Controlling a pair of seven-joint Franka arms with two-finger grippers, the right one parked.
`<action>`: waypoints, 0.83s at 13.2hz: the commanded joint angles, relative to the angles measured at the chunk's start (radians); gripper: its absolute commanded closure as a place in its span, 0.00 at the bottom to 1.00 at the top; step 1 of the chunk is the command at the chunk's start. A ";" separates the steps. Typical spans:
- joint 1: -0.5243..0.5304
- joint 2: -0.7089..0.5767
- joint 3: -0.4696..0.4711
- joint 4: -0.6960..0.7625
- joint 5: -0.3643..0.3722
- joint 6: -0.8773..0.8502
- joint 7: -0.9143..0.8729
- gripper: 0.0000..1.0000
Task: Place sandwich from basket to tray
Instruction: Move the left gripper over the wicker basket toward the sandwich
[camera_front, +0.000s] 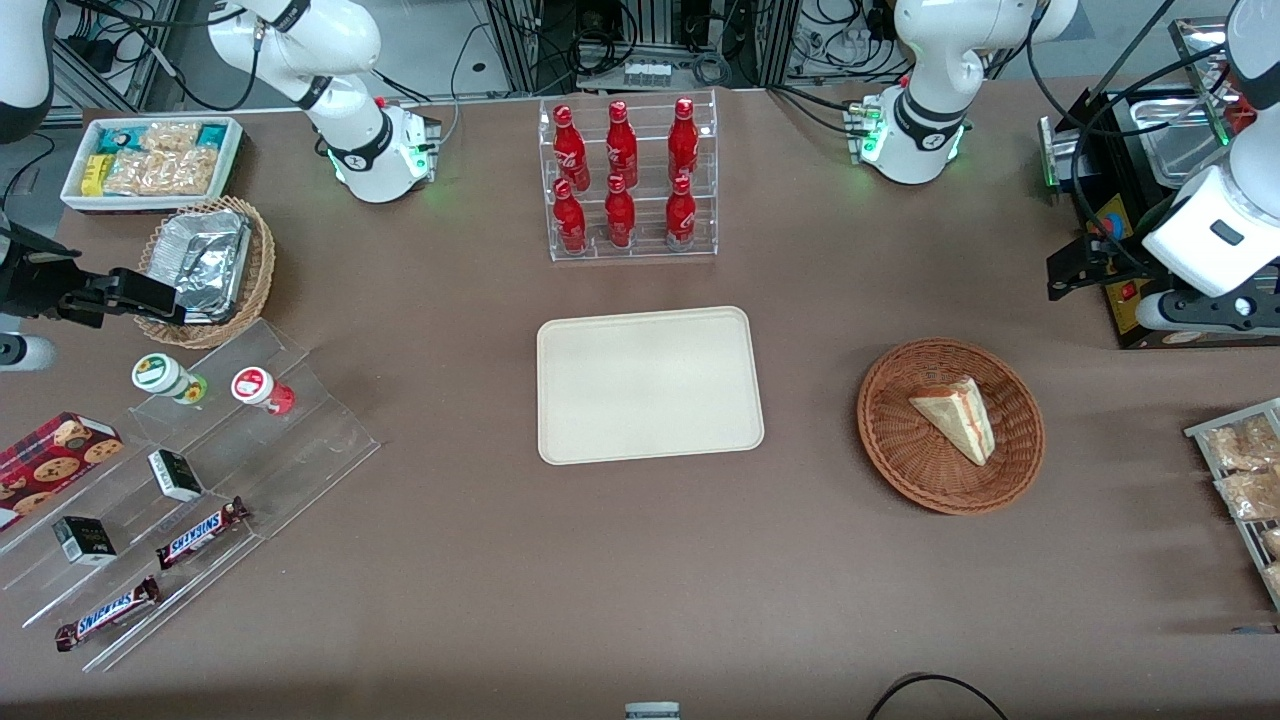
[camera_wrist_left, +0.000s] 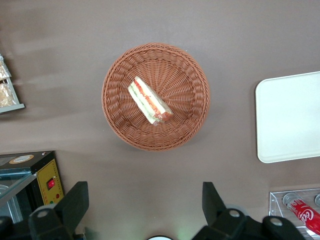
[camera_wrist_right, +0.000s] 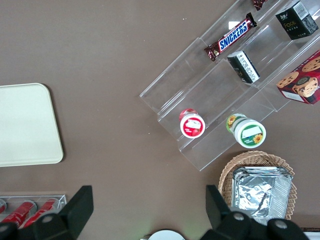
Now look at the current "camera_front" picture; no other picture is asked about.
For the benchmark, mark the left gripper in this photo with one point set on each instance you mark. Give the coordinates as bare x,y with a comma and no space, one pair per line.
1103,256

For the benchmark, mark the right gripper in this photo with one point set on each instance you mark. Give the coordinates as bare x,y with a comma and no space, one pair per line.
30,283

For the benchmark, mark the triangular sandwich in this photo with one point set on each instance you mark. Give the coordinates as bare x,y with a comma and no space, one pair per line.
955,418

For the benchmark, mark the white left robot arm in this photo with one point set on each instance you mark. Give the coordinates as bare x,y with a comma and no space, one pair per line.
920,60

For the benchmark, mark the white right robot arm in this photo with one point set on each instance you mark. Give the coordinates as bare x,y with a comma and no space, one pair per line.
362,150

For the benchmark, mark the light wicker basket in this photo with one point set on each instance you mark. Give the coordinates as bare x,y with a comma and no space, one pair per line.
262,260

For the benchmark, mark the brown wicker basket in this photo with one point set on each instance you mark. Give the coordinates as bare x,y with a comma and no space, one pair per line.
900,445

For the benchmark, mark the beige plastic tray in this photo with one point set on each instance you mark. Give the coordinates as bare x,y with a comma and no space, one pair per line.
645,385

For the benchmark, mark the green lid cup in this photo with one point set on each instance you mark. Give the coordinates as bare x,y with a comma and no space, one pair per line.
160,373

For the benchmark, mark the aluminium foil container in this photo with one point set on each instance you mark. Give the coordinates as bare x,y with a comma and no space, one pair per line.
205,260

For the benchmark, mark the black food warmer appliance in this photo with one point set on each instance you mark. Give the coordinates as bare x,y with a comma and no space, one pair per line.
1105,165

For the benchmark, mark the yellow snack packet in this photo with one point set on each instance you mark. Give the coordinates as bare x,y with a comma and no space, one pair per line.
95,175

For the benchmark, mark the large clear snack bag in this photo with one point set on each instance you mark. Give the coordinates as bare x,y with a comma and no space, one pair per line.
160,172

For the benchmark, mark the stainless steel pan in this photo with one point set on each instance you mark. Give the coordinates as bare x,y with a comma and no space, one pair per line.
1175,135

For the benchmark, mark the red lid cup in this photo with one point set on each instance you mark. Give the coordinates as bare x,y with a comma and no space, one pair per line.
255,385

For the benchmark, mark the teal snack packet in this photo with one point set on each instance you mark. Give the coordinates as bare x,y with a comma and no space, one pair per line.
212,135
117,138

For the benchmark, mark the small clear snack bag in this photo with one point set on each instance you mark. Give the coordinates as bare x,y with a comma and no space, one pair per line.
170,135

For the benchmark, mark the red cookie box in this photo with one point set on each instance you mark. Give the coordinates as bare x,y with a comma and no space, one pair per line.
50,465

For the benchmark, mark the small black box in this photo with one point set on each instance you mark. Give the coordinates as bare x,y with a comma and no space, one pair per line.
175,475
85,540

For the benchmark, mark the white rectangular snack bin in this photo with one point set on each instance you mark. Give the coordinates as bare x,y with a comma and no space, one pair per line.
232,150

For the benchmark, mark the clear acrylic stepped shelf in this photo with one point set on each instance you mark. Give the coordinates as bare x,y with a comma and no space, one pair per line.
300,440

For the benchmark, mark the clear bagged pastry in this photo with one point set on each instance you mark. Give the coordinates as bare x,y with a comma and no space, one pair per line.
1250,495
1240,445
1272,543
1274,580

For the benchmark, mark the snickers chocolate bar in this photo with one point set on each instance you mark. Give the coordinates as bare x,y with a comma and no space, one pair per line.
200,533
108,613

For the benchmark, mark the red cola bottle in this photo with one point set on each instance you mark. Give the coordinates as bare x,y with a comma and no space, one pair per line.
680,218
683,145
570,150
620,218
569,222
621,148

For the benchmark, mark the clear acrylic bottle rack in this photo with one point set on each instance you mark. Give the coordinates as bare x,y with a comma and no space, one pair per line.
650,240

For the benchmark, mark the white power strip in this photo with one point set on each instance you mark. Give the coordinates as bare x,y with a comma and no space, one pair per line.
647,73

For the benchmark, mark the grey device edge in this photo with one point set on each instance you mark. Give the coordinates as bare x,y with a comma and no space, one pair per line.
652,712

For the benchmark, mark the aluminium frame rack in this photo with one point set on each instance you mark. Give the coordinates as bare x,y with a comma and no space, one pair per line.
520,40

